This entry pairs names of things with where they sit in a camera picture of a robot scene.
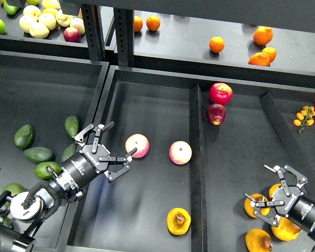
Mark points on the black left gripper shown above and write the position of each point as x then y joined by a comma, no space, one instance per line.
86,164

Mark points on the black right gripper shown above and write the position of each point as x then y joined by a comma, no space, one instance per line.
289,201

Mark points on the dark green avocado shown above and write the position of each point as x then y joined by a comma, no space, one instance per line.
39,154

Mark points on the yellow pear beside arm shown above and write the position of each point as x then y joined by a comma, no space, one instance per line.
250,210

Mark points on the yellow pear under arm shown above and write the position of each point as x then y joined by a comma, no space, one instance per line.
286,230

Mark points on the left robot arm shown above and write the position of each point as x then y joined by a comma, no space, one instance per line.
22,215

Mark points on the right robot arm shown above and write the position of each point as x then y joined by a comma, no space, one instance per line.
288,201

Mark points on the green avocado upper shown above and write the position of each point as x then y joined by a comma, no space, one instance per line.
72,126

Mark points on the yellow pear bottom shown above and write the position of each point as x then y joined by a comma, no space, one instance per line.
258,240

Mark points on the green avocado middle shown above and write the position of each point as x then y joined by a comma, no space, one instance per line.
42,173

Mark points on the dark avocado far left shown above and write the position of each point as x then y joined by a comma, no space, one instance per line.
24,137

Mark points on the light green avocado large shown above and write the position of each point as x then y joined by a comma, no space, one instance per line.
14,189

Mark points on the pale yellow pear front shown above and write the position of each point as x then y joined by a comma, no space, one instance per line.
38,30

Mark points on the pale yellow pear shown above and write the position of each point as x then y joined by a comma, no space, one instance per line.
62,19
48,20
32,11
26,22
38,30

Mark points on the pale yellow pear right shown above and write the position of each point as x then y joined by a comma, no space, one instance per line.
62,19

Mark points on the pale yellow pear middle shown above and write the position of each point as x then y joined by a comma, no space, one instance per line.
48,20

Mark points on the pale yellow pear left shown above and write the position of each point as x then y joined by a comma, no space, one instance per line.
26,22

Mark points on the pale yellow pear top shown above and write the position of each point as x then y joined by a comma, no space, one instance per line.
32,11

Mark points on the pink apple left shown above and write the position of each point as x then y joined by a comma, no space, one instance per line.
140,142

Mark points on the pink apple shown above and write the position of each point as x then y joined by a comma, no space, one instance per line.
180,152
140,142

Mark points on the orange cherry tomato cluster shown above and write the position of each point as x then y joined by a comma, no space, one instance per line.
304,118

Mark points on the pink apple right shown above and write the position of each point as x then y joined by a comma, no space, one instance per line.
180,152

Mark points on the black middle divided bin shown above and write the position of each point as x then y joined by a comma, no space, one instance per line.
129,214

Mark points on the dark red apple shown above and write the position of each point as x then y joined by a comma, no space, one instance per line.
216,114

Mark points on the red apple on shelf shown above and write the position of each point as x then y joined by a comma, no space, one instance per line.
72,34

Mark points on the bright red apple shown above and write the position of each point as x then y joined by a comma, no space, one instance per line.
220,93

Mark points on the pink peach on shelf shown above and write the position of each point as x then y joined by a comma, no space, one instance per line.
78,24

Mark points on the orange on shelf left edge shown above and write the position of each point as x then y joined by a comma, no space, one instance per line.
138,23

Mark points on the orange right front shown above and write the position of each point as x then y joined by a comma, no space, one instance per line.
259,59

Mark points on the orange right small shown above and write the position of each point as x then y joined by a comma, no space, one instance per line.
271,52

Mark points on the yellow lemon on shelf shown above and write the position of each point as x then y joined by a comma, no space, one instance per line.
52,11

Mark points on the large orange top right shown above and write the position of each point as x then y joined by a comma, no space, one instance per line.
263,35

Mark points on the dark avocado by wall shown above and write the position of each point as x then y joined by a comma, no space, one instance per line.
68,152

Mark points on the black shelf post left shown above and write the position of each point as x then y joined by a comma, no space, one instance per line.
93,32

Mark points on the black shelf post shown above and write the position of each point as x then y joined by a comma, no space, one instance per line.
93,32
124,28

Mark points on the black shelf post right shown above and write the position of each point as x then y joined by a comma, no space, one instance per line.
124,28

